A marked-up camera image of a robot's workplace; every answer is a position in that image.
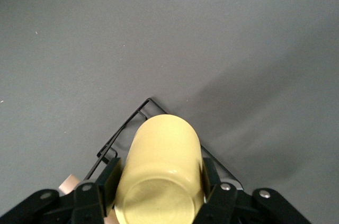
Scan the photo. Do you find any black wire cup holder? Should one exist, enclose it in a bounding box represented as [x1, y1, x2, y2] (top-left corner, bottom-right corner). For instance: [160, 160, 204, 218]
[58, 97, 244, 224]

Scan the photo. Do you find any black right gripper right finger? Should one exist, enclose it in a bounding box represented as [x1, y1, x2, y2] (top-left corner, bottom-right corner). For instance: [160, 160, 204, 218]
[194, 157, 313, 224]

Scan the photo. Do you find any yellow cup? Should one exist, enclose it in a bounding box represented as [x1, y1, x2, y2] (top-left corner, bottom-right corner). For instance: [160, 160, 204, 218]
[114, 114, 206, 224]

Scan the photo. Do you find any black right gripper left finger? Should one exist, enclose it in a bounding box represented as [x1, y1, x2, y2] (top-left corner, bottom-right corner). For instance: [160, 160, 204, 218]
[0, 157, 122, 224]

